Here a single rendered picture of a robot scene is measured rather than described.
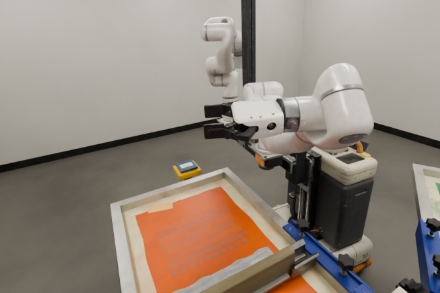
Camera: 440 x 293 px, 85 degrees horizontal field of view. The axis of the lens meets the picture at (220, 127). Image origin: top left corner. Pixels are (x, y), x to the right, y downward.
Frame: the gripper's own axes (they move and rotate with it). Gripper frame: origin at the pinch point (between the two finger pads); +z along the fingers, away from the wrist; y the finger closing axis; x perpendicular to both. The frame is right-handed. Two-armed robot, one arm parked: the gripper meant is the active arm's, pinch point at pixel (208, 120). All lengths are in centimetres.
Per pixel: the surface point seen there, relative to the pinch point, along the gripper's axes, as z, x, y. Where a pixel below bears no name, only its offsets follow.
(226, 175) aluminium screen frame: -5, -58, 50
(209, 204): 4, -58, 32
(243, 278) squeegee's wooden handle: -5.9, -41.5, -10.4
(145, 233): 29, -56, 17
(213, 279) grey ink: 3, -53, -4
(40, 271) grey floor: 144, -159, 72
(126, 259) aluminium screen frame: 31, -50, 4
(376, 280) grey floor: -105, -157, 44
